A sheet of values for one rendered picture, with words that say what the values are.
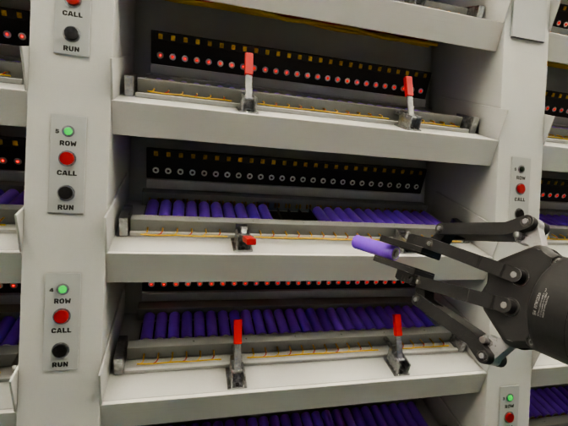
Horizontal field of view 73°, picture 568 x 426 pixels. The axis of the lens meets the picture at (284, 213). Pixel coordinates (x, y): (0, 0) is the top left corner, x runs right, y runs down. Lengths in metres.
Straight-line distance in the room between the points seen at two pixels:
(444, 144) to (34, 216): 0.60
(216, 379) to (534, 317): 0.43
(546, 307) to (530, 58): 0.57
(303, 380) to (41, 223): 0.42
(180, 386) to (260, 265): 0.20
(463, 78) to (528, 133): 0.16
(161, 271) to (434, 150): 0.46
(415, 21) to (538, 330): 0.52
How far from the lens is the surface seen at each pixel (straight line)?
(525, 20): 0.83
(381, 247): 0.49
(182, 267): 0.55
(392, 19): 0.69
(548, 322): 0.32
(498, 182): 0.74
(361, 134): 0.61
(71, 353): 0.58
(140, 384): 0.62
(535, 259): 0.36
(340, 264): 0.59
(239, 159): 0.69
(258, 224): 0.59
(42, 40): 0.59
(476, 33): 0.77
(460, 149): 0.71
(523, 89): 0.80
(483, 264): 0.38
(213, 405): 0.61
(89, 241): 0.55
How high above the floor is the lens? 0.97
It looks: 1 degrees down
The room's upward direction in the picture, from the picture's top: 2 degrees clockwise
